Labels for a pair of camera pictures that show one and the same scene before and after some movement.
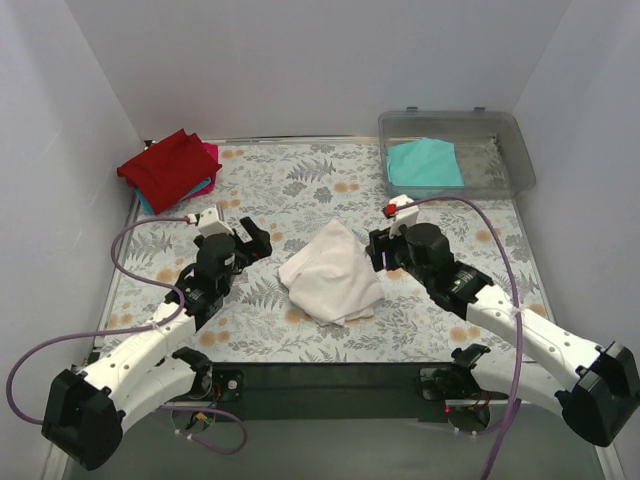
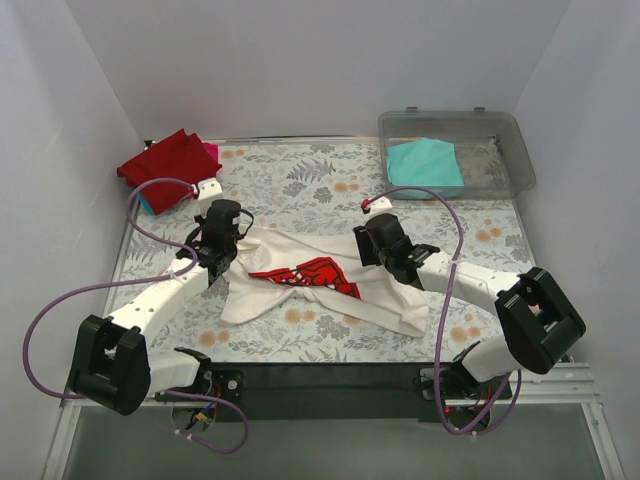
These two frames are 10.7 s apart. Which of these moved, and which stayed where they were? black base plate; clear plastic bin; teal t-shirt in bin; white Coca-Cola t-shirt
Moved: white Coca-Cola t-shirt
Stayed: teal t-shirt in bin; clear plastic bin; black base plate
